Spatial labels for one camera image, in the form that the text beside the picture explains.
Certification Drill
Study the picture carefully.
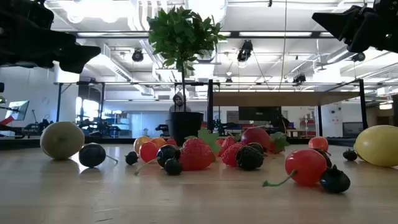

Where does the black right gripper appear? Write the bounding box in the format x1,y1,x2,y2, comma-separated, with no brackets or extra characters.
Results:
312,0,398,54

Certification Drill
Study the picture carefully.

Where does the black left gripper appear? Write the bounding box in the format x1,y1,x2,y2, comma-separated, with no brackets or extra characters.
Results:
0,0,102,75

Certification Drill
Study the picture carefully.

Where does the orange-red cherry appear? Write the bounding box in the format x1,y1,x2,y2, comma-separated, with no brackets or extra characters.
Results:
308,136,330,152

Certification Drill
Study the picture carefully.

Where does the tilted computer monitor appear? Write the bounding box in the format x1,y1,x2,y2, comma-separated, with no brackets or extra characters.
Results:
4,100,30,121

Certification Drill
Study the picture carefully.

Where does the green-brown kiwi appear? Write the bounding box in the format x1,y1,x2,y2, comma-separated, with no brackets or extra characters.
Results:
39,121,85,161

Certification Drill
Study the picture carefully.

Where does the wooden shelf with black legs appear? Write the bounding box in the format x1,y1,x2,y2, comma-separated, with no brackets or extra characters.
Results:
206,78,369,137

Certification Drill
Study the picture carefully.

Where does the yellow-orange cherry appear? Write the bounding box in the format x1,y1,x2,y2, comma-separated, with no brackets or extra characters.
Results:
133,135,152,155
150,136,167,149

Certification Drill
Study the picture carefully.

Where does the dark monitor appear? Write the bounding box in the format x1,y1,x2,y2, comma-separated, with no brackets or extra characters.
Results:
342,121,364,138

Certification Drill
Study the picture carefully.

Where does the green plant in black pot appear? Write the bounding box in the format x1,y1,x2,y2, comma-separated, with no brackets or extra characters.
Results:
146,5,227,147

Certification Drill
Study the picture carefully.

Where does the person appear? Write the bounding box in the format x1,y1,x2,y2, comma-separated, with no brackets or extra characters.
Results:
169,92,192,113

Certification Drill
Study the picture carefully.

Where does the black overhead beam with lights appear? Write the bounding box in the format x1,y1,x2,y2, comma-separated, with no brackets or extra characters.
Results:
67,30,341,39

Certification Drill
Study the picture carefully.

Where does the yellow lemon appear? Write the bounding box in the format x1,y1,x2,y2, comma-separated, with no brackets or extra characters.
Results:
353,124,398,167

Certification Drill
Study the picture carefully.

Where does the black blackberry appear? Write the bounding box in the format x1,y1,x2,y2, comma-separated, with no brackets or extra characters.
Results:
247,142,266,153
235,145,265,171

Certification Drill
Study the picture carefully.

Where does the large red strawberry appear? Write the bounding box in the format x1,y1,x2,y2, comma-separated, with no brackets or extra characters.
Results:
179,128,221,171

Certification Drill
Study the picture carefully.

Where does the small red strawberry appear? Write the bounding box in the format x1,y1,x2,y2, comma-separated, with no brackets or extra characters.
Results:
221,142,245,168

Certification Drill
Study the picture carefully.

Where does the black wall screen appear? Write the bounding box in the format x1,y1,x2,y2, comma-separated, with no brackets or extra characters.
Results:
238,106,282,122

